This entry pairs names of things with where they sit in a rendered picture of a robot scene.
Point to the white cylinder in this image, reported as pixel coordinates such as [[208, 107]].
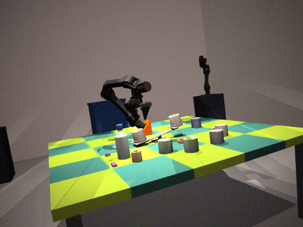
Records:
[[175, 119], [222, 126]]

